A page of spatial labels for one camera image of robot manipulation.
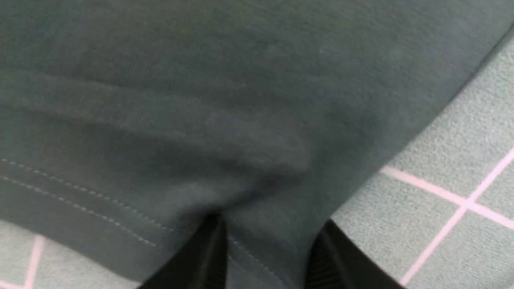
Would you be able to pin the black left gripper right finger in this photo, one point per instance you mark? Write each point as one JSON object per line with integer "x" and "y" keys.
{"x": 335, "y": 262}

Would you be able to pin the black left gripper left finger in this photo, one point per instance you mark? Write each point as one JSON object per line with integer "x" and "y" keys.
{"x": 200, "y": 264}

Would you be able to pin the green long-sleeve top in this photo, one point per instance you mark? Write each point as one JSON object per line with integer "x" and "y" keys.
{"x": 125, "y": 124}

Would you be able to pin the green checked table cloth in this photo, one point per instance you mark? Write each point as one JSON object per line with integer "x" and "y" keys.
{"x": 437, "y": 213}

